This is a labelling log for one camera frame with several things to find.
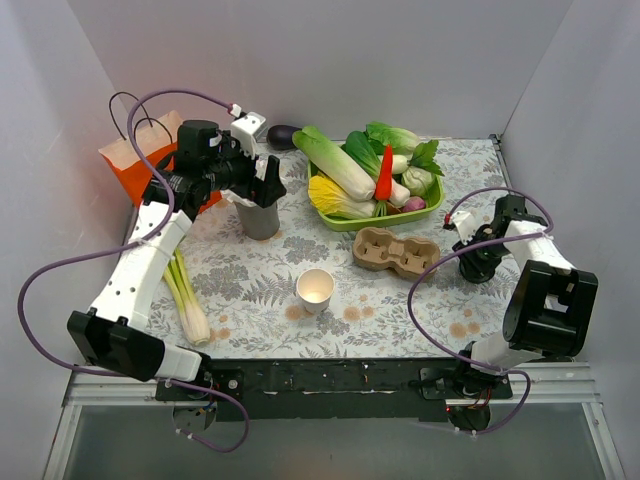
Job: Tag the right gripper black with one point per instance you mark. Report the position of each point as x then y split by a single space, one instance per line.
476 267

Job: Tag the grey straw holder cup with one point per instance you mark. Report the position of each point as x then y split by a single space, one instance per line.
258 223

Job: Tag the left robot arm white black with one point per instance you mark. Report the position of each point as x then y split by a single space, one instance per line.
111 333

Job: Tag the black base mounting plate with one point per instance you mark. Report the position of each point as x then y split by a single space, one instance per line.
345 388

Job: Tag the white radish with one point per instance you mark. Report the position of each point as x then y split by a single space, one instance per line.
399 194

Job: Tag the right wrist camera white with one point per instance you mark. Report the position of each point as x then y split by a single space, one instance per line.
464 223

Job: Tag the aluminium frame rail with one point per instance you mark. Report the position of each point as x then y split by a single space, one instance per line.
552 383

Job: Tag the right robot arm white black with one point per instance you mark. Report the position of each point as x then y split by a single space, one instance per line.
551 306

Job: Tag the leafy green herb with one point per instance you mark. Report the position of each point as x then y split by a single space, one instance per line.
423 157

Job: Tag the floral tablecloth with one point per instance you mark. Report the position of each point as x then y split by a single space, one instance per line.
247 289

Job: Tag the yellow cabbage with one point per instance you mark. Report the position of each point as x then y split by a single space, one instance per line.
331 200

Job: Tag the pale green round cabbage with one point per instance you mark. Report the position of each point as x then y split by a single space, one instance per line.
417 181

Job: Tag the dark purple eggplant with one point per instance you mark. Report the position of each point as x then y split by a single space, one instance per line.
280 137

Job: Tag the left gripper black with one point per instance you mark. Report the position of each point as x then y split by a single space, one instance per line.
260 174

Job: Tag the orange paper bag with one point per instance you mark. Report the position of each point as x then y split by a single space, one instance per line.
155 136

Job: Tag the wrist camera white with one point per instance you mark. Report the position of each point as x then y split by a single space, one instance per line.
464 223
247 129

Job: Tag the green celery stalk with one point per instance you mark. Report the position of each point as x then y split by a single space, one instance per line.
194 322

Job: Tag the black plastic cup lid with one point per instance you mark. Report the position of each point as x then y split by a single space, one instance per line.
475 276

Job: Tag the orange carrot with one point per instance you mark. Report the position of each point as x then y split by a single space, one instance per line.
385 178

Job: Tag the white paper coffee cup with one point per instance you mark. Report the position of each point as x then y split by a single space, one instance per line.
315 288

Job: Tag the green plastic basket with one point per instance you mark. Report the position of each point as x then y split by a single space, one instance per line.
433 199

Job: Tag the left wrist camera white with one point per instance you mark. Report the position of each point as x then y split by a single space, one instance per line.
247 129

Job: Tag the bok choy dark green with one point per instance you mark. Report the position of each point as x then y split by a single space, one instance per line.
358 148

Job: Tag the napa cabbage long green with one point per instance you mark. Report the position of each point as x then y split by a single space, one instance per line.
330 159

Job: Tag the purple onion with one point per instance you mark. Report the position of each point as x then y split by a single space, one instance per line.
414 203

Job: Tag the cardboard cup carrier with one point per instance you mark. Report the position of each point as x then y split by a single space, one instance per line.
377 249

